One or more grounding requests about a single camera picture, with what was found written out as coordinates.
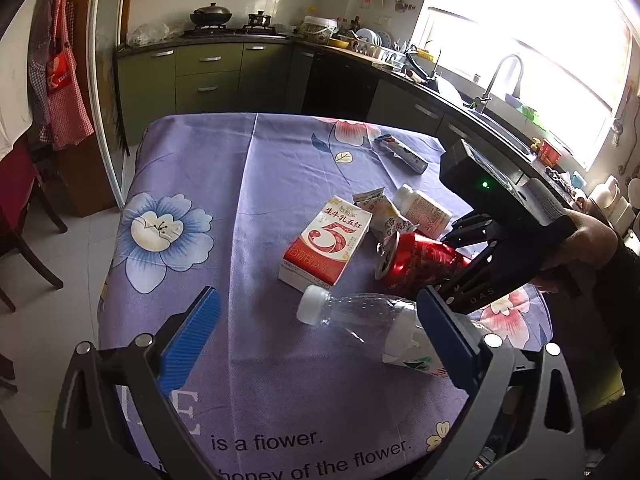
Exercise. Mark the red checked apron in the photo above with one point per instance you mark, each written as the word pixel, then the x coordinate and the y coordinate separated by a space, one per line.
pixel 70 115

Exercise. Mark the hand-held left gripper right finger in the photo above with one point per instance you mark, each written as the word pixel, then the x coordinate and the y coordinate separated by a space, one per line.
pixel 447 345

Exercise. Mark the white jug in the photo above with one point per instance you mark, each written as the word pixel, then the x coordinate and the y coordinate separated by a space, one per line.
pixel 605 195

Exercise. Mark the purple floral tablecloth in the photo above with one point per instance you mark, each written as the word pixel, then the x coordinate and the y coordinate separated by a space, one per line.
pixel 240 210

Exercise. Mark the clear lidded container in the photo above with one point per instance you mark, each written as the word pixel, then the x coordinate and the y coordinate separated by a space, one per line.
pixel 317 29

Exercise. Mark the red cushioned wooden chair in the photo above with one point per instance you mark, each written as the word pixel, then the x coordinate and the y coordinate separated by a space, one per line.
pixel 17 175

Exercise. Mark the person's right forearm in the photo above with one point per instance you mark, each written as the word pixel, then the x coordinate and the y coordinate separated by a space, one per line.
pixel 625 310

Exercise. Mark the person's right hand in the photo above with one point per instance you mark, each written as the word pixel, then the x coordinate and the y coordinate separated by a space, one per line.
pixel 592 242

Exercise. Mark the small silver packet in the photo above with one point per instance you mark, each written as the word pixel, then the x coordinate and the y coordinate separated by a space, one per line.
pixel 405 156

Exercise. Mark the small steel pot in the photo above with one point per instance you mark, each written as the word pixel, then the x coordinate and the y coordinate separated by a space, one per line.
pixel 260 20

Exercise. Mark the black lidded wok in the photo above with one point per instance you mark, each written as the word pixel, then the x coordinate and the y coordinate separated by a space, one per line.
pixel 212 16

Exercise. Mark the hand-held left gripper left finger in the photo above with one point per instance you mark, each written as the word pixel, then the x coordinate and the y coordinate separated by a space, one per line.
pixel 190 340

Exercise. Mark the clear plastic water bottle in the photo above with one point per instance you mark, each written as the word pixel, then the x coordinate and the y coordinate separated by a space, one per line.
pixel 350 312

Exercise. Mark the bright window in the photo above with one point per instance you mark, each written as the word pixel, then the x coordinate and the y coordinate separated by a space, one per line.
pixel 525 20

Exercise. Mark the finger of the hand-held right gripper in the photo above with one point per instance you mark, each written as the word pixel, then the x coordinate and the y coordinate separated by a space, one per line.
pixel 467 280
pixel 472 230

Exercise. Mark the clear plastic bag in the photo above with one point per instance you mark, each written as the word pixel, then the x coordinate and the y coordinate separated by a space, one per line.
pixel 147 34

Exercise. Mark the red white milk carton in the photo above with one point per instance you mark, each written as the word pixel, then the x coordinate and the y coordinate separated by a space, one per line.
pixel 325 245

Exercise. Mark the dish rack with plates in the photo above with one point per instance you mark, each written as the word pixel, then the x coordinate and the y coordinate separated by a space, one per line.
pixel 375 40

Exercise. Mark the small white carton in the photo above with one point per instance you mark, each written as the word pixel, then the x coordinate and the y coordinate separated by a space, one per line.
pixel 382 212

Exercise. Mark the green lower cabinets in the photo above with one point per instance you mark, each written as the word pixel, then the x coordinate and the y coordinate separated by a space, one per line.
pixel 210 75

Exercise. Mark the steel kitchen faucet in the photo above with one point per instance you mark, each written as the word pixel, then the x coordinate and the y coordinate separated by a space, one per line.
pixel 481 101

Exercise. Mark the gas stove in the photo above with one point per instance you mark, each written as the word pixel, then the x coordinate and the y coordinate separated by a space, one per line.
pixel 230 31

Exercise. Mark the steel sink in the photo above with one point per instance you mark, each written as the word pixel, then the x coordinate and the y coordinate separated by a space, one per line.
pixel 505 135

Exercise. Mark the white hanging cloth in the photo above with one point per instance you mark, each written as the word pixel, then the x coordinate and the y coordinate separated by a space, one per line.
pixel 12 110

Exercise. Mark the red soda can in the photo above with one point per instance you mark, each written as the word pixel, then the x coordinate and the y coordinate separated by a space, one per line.
pixel 420 260

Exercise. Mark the purple checked apron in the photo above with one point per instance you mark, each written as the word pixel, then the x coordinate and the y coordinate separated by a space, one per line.
pixel 37 70

